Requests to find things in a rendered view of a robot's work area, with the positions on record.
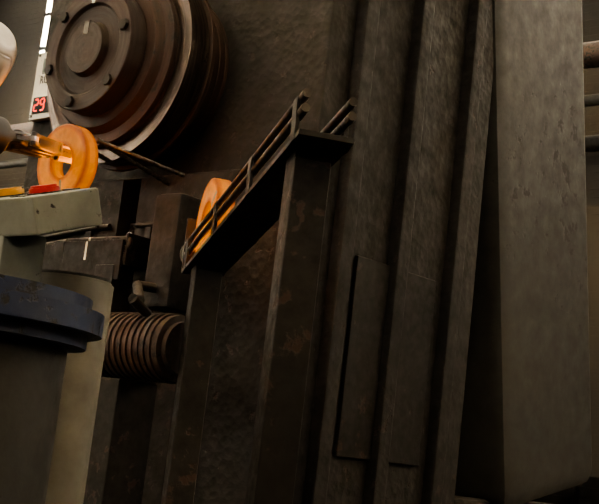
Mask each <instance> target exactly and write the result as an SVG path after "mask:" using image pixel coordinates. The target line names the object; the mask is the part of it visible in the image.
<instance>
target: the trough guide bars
mask: <svg viewBox="0 0 599 504"><path fill-rule="evenodd" d="M311 94H312V92H311V90H310V89H309V88H305V89H304V90H303V91H302V92H301V93H300V95H298V96H297V97H296V99H295V100H294V101H293V104H292V105H291V106H290V108H289V109H288V110H287V112H286V113H285V114H284V115H283V117H282V118H281V119H280V121H279V122H278V123H277V125H276V126H275V127H274V128H273V130H272V131H271V132H270V134H269V135H268V136H267V137H266V139H265V140H264V141H263V143H262V144H261V145H260V146H259V148H258V149H257V150H256V152H255V153H254V154H253V155H252V156H251V157H250V158H249V160H248V162H247V163H246V165H245V166H244V167H243V168H242V170H241V171H240V172H239V174H238V175H237V176H236V178H235V179H234V180H233V181H232V183H231V184H230V185H229V187H228V188H227V189H226V190H225V192H224V193H223V194H222V196H221V197H220V198H219V199H218V201H216V202H215V204H214V206H213V207H212V209H211V210H210V211H209V212H208V214H207V215H206V216H205V218H204V219H203V220H202V221H201V223H200V224H199V225H198V227H197V228H196V229H195V231H194V232H193V233H192V234H191V236H190V237H188V239H187V240H186V242H185V246H186V248H185V252H184V265H183V271H186V269H188V268H186V264H187V262H188V261H189V256H190V255H191V254H192V252H193V251H194V250H195V249H196V248H197V246H198V245H199V244H200V243H201V241H202V240H203V239H204V238H205V237H206V235H207V234H208V233H209V232H210V231H211V235H210V238H214V237H215V236H216V235H215V236H214V230H215V229H216V228H217V222H218V221H219V220H220V218H221V217H222V216H223V215H224V214H225V212H226V211H227V210H228V209H229V207H230V206H231V205H232V204H233V203H234V201H235V200H236V199H237V198H238V197H239V195H240V194H241V193H242V192H243V190H244V189H245V197H249V196H250V195H251V194H250V195H249V188H250V187H251V186H252V183H253V178H254V177H255V176H256V175H257V173H258V172H259V171H260V170H261V169H262V167H263V166H264V165H265V164H266V163H267V161H268V160H269V159H270V158H271V156H272V155H273V154H274V153H275V152H276V150H277V149H278V148H279V147H280V146H281V144H282V143H283V142H284V141H285V139H286V138H287V137H288V136H289V135H290V141H289V144H292V142H293V141H294V140H295V133H296V132H297V131H298V129H299V122H300V121H301V120H302V119H303V118H304V116H305V115H306V114H307V113H308V112H309V110H310V105H309V104H308V103H305V102H306V101H307V100H308V99H309V97H310V96H311ZM357 104H358V100H357V99H356V98H355V97H351V98H350V99H349V100H348V101H347V103H346V104H345V105H344V106H343V107H342V108H341V109H340V110H339V111H338V113H337V114H336V115H335V116H334V117H333V118H332V119H331V120H330V122H329V123H328V124H327V125H326V126H325V127H324V128H323V129H322V131H321V132H323V133H328V134H333V135H339V136H341V135H342V134H343V136H344V137H349V138H352V128H353V122H354V121H355V120H356V118H357V115H356V113H355V112H354V108H355V106H356V105H357ZM343 132H344V133H343ZM247 195H248V196H247ZM213 236H214V237H213Z"/></svg>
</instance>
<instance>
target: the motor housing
mask: <svg viewBox="0 0 599 504"><path fill-rule="evenodd" d="M184 324H185V316H184V315H182V314H178V313H151V315H150V316H149V317H146V316H145V317H143V316H142V315H141V314H140V313H139V312H137V313H135V312H111V313H110V319H109V326H108V333H107V340H106V347H105V354H104V361H103V368H102V375H101V376H103V377H101V382H100V389H99V396H98V403H97V410H96V417H95V424H94V431H93V438H92V445H91V452H90V459H89V466H88V473H87V480H86V487H85V494H84V501H83V504H141V503H142V496H143V488H144V481H145V474H146V466H147V459H148V451H149V444H150V436H151V429H152V421H153V414H154V407H155V399H156V392H157V385H156V384H152V383H146V382H157V383H170V384H175V383H177V377H178V369H179V362H180V354H181V347H182V339H183V331H184ZM140 381H143V382H140Z"/></svg>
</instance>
